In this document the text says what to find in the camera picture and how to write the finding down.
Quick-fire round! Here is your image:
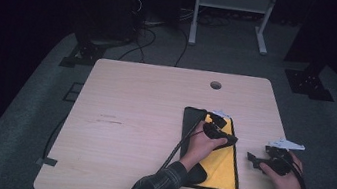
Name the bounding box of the black stand base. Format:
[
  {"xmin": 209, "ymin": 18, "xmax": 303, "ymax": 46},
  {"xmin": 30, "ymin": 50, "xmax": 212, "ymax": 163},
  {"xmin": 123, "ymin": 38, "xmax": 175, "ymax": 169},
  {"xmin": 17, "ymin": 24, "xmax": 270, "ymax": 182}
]
[
  {"xmin": 278, "ymin": 56, "xmax": 337, "ymax": 104},
  {"xmin": 58, "ymin": 31, "xmax": 109, "ymax": 74}
]

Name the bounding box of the yellow and black cloth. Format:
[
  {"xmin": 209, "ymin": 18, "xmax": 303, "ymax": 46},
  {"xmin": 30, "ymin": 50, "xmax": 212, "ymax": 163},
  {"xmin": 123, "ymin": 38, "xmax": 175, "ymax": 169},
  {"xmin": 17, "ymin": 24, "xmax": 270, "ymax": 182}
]
[{"xmin": 172, "ymin": 105, "xmax": 264, "ymax": 189}]

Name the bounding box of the white metal frame stand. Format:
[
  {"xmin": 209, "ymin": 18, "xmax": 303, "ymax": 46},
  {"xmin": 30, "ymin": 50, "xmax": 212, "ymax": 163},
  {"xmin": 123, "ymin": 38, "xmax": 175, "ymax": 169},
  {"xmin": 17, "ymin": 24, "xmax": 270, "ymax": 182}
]
[{"xmin": 187, "ymin": 0, "xmax": 280, "ymax": 58}]

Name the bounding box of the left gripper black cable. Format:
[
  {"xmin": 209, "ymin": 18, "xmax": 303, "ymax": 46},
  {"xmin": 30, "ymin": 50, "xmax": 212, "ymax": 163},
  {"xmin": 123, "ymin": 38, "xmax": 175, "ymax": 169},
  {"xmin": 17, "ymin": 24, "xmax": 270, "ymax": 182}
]
[{"xmin": 159, "ymin": 114, "xmax": 206, "ymax": 177}]

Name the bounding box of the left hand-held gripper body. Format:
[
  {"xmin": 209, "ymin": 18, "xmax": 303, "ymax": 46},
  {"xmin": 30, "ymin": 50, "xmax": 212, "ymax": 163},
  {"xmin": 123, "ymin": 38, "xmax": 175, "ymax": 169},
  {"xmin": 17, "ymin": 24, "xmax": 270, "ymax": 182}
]
[{"xmin": 200, "ymin": 107, "xmax": 235, "ymax": 144}]

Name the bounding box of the person's left hand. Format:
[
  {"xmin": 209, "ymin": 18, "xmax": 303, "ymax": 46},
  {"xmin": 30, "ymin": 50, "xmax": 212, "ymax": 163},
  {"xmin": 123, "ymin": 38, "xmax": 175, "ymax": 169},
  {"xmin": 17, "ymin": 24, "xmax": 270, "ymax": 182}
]
[{"xmin": 177, "ymin": 118, "xmax": 230, "ymax": 177}]

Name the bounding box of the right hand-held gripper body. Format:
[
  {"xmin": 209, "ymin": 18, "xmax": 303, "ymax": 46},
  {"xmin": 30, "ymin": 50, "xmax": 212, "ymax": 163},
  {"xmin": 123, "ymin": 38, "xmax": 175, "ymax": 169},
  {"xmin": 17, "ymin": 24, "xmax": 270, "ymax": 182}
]
[{"xmin": 260, "ymin": 135, "xmax": 307, "ymax": 180}]

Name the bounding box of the black floor cable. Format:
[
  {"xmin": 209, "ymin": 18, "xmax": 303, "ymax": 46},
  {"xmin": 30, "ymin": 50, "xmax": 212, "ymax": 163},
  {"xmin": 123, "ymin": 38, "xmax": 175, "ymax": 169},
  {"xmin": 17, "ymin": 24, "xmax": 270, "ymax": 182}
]
[
  {"xmin": 173, "ymin": 24, "xmax": 192, "ymax": 70},
  {"xmin": 117, "ymin": 22, "xmax": 159, "ymax": 67}
]

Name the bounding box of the grey tape strip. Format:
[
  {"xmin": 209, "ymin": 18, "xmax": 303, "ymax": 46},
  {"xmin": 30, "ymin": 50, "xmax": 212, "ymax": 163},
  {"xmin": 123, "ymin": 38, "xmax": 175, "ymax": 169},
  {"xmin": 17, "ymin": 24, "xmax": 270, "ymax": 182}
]
[{"xmin": 35, "ymin": 155, "xmax": 59, "ymax": 169}]

